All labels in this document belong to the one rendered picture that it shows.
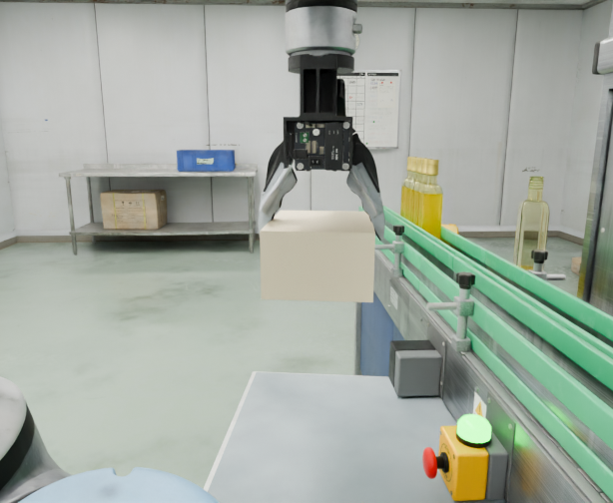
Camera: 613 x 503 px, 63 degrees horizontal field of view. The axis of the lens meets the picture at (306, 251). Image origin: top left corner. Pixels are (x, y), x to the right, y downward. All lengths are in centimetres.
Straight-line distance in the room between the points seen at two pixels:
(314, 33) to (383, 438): 61
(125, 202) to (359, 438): 512
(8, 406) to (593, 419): 51
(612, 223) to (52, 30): 625
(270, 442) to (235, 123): 549
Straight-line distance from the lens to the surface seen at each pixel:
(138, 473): 28
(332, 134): 52
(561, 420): 66
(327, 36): 54
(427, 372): 97
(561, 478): 64
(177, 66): 630
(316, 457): 82
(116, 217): 585
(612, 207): 108
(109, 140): 645
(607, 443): 59
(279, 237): 53
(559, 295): 97
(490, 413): 78
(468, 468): 74
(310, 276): 53
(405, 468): 82
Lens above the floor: 122
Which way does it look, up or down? 13 degrees down
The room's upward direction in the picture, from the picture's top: straight up
